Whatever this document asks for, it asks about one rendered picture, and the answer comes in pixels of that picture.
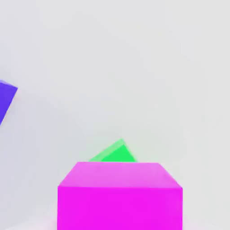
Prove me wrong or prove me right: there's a small magenta cube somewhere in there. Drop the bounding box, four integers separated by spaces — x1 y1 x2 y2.
57 161 183 230

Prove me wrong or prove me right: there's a small green cube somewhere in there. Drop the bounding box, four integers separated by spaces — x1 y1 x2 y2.
88 138 138 163

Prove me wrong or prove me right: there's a small purple cube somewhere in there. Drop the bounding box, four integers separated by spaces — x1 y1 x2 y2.
0 80 18 126

